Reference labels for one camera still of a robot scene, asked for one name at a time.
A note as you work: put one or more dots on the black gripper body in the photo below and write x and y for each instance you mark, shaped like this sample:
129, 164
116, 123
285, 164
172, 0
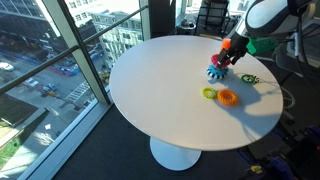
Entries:
239, 43

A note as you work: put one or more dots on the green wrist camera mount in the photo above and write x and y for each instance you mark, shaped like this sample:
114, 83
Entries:
261, 45

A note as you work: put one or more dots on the dark pile of bags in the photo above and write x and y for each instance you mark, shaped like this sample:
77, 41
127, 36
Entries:
283, 153

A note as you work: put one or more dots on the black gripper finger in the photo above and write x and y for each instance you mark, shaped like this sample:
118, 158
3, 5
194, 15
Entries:
224, 56
235, 59

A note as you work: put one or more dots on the black office chair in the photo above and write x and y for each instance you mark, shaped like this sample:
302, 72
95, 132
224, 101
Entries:
211, 16

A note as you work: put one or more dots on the white table pedestal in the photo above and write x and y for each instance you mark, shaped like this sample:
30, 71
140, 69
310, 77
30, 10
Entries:
175, 155

